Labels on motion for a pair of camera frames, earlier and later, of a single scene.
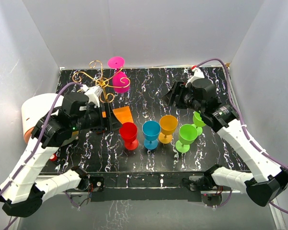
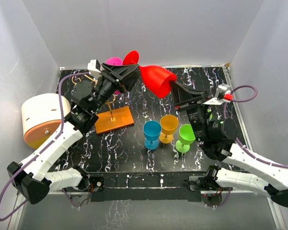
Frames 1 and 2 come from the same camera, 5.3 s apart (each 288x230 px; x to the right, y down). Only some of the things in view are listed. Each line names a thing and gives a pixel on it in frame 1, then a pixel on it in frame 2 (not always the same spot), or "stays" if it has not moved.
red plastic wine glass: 128,132 -> 157,79
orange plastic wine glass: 168,123 stays
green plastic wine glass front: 187,133 stays
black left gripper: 104,122 -> 126,75
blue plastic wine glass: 151,130 stays
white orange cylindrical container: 36,108 stays
